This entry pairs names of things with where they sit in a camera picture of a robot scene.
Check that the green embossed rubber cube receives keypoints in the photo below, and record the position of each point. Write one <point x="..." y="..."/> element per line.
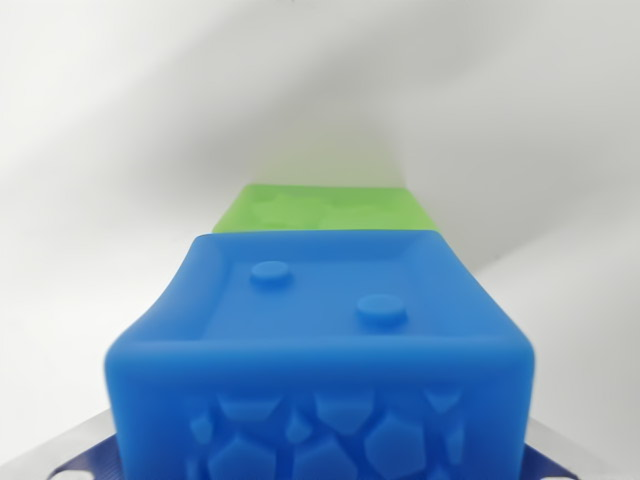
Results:
<point x="370" y="210"/>

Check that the blue embossed rubber cube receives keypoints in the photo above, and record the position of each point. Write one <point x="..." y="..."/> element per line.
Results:
<point x="320" y="360"/>

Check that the black-padded silver gripper right finger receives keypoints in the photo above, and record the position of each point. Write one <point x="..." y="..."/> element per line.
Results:
<point x="550" y="460"/>

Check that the black-padded silver gripper left finger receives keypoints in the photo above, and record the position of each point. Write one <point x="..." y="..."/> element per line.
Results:
<point x="75" y="457"/>

